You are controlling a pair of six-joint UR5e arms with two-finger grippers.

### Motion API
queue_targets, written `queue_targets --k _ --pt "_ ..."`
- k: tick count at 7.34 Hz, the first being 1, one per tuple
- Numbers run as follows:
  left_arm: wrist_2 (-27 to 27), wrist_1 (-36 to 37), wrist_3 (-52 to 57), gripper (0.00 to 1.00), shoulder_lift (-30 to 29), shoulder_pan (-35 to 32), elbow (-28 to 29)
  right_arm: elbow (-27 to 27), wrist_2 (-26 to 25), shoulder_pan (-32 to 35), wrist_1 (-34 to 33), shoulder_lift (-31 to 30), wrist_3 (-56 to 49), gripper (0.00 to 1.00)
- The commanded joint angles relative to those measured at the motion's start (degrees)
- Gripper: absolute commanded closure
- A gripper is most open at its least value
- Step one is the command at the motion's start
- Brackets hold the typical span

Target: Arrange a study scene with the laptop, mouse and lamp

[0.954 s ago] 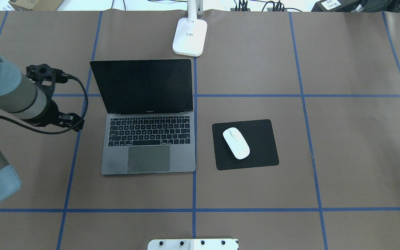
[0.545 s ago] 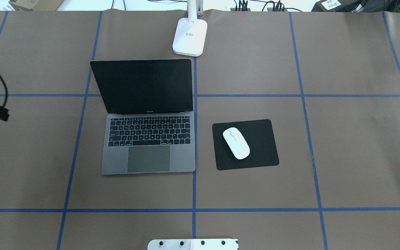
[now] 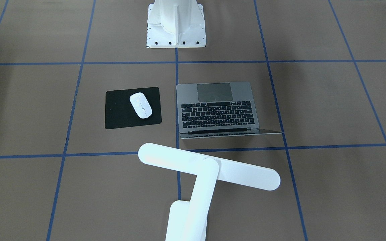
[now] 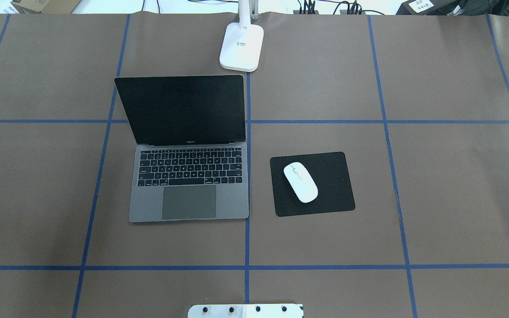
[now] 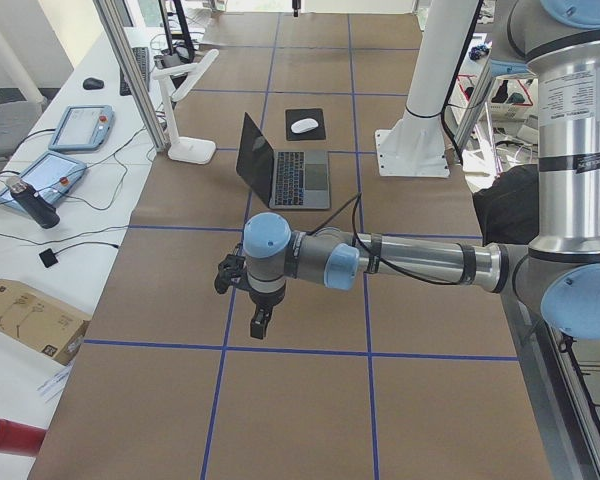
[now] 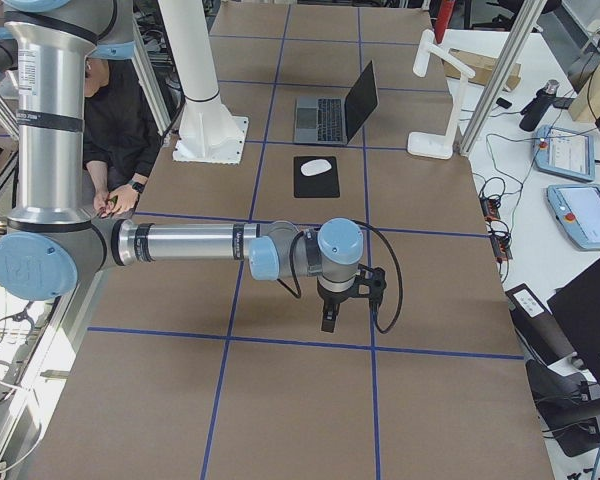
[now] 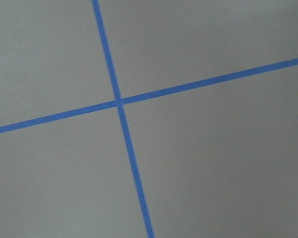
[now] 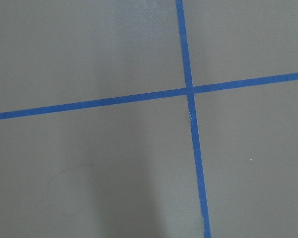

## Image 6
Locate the white desk lamp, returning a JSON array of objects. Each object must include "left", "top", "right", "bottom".
[{"left": 406, "top": 29, "right": 475, "bottom": 160}]

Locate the blue teach pendant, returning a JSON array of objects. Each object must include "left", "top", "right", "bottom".
[
  {"left": 532, "top": 125, "right": 595, "bottom": 182},
  {"left": 546, "top": 183, "right": 600, "bottom": 250}
]

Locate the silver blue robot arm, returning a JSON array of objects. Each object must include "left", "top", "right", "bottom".
[{"left": 0, "top": 1, "right": 373, "bottom": 332}]

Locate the near blue teach pendant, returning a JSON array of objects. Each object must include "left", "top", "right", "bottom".
[{"left": 546, "top": 183, "right": 600, "bottom": 250}]

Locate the aluminium frame post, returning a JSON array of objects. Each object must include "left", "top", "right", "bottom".
[{"left": 459, "top": 0, "right": 547, "bottom": 157}]

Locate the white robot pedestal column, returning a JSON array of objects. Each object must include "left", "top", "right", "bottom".
[{"left": 159, "top": 0, "right": 249, "bottom": 165}]

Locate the red cylinder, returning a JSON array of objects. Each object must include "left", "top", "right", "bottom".
[{"left": 434, "top": 0, "right": 455, "bottom": 44}]

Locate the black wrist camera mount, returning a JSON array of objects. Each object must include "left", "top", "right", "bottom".
[{"left": 353, "top": 264, "right": 387, "bottom": 311}]

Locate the black water bottle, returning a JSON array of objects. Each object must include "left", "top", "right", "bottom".
[{"left": 519, "top": 79, "right": 560, "bottom": 132}]

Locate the black orange power strip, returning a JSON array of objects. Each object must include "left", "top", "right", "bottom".
[{"left": 479, "top": 196, "right": 512, "bottom": 263}]

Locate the grey laptop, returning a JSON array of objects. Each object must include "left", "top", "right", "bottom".
[{"left": 294, "top": 61, "right": 378, "bottom": 145}]

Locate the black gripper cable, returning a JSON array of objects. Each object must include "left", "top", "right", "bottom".
[{"left": 275, "top": 219, "right": 404, "bottom": 334}]

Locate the far blue teach pendant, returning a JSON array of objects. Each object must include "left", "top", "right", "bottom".
[{"left": 532, "top": 125, "right": 595, "bottom": 182}]

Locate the brown cardboard box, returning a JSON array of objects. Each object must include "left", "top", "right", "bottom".
[{"left": 449, "top": 48, "right": 521, "bottom": 92}]

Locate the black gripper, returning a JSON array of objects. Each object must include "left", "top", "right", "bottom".
[{"left": 317, "top": 282, "right": 359, "bottom": 333}]

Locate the black cloth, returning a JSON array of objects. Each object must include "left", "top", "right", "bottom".
[{"left": 293, "top": 156, "right": 340, "bottom": 198}]

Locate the person in black hoodie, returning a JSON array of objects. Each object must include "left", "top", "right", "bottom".
[{"left": 83, "top": 58, "right": 162, "bottom": 217}]

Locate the black monitor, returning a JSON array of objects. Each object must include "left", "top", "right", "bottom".
[{"left": 548, "top": 258, "right": 600, "bottom": 384}]

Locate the white computer mouse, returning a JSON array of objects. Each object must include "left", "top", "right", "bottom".
[{"left": 300, "top": 158, "right": 332, "bottom": 177}]

